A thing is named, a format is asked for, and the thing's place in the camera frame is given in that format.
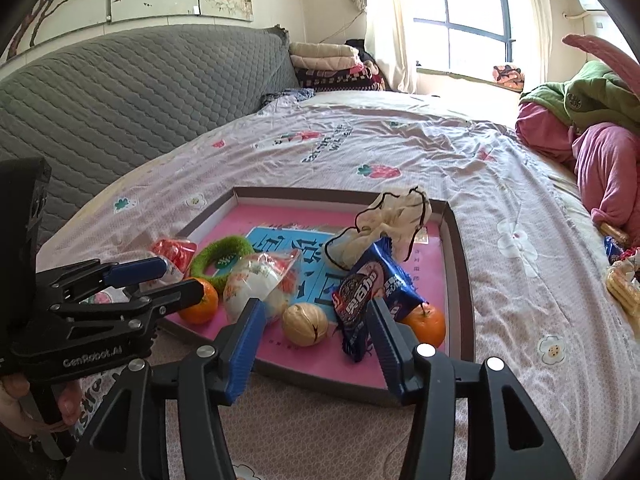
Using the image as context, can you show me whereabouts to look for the red clear snack packet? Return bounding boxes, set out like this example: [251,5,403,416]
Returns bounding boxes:
[150,238,198,286]

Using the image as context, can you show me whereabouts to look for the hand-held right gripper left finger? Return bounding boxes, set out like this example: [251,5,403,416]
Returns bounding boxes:
[62,297,267,480]

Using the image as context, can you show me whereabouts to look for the patterned cushion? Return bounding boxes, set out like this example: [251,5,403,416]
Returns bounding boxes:
[492,64,525,91]

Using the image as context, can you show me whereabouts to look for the grey shallow cardboard box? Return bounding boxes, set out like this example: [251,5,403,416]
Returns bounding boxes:
[152,186,476,407]

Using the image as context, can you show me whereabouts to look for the dark framed window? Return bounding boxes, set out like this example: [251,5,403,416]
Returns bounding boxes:
[412,0,526,78]

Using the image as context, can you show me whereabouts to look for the snack packets by blankets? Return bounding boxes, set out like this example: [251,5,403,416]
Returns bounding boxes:
[605,265,640,316]

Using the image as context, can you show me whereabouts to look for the pink quilted blanket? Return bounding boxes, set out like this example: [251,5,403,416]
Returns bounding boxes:
[561,34,640,111]

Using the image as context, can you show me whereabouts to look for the person's left hand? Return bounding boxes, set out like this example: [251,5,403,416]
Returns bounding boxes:
[0,375,83,441]

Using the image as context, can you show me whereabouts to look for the orange snack packet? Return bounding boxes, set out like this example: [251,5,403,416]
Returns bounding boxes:
[600,220,631,246]

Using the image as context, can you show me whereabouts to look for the black cloth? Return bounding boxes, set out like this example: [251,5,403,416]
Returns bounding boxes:
[345,38,373,61]

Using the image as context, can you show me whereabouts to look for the dark patterned folded blanket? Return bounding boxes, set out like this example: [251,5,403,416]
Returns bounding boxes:
[295,67,386,93]

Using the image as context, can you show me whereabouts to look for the cream curtain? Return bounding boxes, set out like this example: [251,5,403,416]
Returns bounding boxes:
[350,0,421,93]
[520,0,553,86]

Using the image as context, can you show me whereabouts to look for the blue snack packet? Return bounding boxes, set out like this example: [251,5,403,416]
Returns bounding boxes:
[332,237,428,363]

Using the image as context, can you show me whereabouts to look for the cream scrunchie with black cord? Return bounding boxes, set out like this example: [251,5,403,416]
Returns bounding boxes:
[324,186,433,271]

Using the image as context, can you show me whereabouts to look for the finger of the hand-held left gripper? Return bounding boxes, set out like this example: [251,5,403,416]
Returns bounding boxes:
[50,278,205,324]
[35,256,168,293]

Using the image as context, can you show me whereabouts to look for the grey quilted headboard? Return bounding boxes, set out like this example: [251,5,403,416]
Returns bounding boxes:
[0,24,301,246]

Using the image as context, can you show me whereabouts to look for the blue patterned cloth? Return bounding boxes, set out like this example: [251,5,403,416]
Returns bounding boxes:
[262,87,316,108]

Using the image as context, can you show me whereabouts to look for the orange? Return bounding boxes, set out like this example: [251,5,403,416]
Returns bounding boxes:
[178,277,220,325]
[402,302,447,348]

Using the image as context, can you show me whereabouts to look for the white orange snack bag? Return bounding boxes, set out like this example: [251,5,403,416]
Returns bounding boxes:
[222,249,303,323]

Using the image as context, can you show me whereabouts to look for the magenta fleece blanket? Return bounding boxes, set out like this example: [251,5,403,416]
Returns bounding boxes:
[515,102,640,248]

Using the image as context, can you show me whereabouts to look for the green fuzzy ring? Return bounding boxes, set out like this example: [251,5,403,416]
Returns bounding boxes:
[190,236,256,293]

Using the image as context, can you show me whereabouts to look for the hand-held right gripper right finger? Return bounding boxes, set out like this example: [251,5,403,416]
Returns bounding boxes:
[366,297,576,480]

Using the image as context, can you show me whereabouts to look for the walnut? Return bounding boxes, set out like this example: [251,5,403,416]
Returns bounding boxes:
[281,302,329,347]

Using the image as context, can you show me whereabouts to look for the green garment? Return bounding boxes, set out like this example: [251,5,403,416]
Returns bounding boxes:
[520,60,640,133]

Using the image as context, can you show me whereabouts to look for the pink folded blanket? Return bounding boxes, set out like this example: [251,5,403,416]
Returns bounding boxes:
[291,55,371,73]

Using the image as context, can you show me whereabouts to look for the cream folded blanket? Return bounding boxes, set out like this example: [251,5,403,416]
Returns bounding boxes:
[289,41,360,60]

